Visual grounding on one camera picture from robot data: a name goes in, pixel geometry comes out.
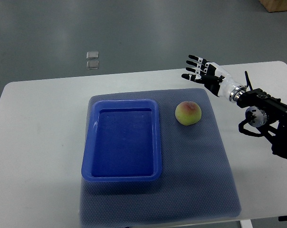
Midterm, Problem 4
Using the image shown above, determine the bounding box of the upper metal floor plate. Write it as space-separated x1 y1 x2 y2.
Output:
86 51 99 59

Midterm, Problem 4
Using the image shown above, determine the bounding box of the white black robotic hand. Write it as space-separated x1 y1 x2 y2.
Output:
182 55 243 103

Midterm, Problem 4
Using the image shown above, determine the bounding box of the white table leg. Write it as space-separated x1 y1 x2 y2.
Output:
239 219 253 228

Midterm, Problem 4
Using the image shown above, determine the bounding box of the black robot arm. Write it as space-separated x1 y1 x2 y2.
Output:
234 72 287 160

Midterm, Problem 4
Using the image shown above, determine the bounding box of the grey blue mesh mat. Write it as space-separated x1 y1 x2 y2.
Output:
79 88 241 228

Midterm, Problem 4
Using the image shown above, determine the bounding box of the green red peach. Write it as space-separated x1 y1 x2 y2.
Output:
175 101 202 126

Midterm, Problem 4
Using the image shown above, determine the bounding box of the blue plastic tray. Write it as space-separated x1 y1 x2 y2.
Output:
81 99 162 183

